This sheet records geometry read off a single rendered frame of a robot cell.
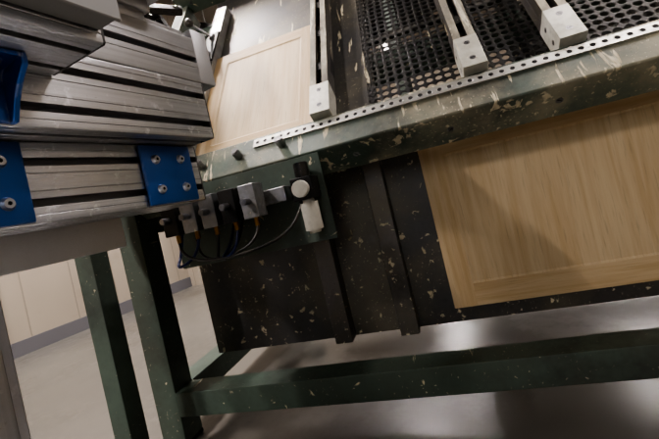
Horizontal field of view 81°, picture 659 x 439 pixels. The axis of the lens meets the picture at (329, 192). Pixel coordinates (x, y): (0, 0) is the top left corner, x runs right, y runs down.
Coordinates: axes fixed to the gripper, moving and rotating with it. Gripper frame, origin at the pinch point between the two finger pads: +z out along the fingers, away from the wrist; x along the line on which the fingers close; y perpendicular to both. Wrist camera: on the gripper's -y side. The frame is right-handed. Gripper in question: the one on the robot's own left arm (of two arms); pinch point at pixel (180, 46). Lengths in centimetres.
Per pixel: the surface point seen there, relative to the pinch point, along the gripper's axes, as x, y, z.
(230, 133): 53, -6, 10
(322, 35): 38, -48, 5
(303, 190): 95, -21, 6
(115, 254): -133, 217, 200
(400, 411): 137, -11, 68
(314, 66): 52, -40, 5
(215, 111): 36.7, -2.6, 10.1
